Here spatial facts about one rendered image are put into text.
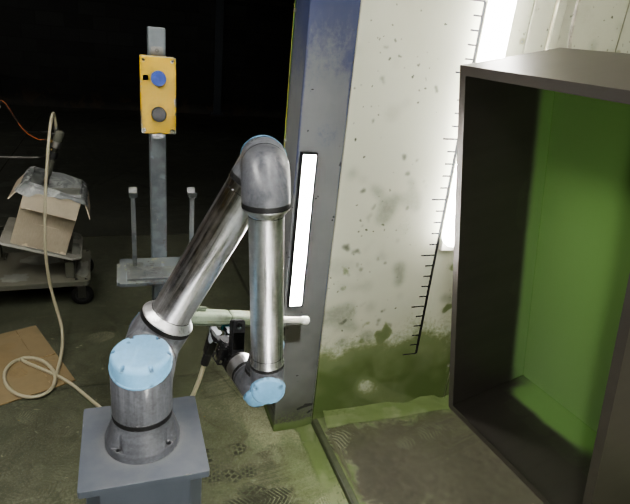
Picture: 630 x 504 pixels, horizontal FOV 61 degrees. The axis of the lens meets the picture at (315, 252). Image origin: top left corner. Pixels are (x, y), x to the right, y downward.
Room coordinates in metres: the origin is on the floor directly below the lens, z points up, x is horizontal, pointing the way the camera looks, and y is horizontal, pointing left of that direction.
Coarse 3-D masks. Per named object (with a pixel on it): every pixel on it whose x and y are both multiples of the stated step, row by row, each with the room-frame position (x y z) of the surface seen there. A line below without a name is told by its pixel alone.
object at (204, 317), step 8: (200, 312) 1.54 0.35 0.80; (208, 312) 1.56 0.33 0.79; (216, 312) 1.57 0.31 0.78; (224, 312) 1.59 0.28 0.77; (232, 312) 1.61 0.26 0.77; (240, 312) 1.63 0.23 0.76; (248, 312) 1.65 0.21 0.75; (192, 320) 1.51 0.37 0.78; (200, 320) 1.53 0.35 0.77; (208, 320) 1.54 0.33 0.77; (216, 320) 1.56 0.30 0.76; (224, 320) 1.57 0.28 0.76; (248, 320) 1.62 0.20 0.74; (288, 320) 1.72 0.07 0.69; (296, 320) 1.74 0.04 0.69; (304, 320) 1.76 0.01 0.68; (208, 328) 1.55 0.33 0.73; (208, 336) 1.58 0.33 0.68; (208, 344) 1.56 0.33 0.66; (216, 344) 1.58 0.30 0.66; (208, 352) 1.56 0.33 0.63; (208, 360) 1.57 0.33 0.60
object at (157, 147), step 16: (160, 32) 1.96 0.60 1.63; (160, 144) 1.95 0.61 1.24; (160, 160) 1.95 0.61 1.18; (160, 176) 1.95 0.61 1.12; (160, 192) 1.95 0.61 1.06; (160, 208) 1.95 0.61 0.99; (160, 224) 1.95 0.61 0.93; (160, 240) 1.95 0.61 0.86; (160, 256) 1.95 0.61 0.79; (160, 288) 1.95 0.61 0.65
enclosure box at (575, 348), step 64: (512, 64) 1.46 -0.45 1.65; (576, 64) 1.38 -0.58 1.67; (512, 128) 1.62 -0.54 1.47; (576, 128) 1.61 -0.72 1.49; (512, 192) 1.65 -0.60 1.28; (576, 192) 1.60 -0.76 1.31; (512, 256) 1.68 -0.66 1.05; (576, 256) 1.59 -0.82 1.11; (512, 320) 1.72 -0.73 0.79; (576, 320) 1.57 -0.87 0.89; (512, 384) 1.73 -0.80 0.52; (576, 384) 1.56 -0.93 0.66; (512, 448) 1.43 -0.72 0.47; (576, 448) 1.42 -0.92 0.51
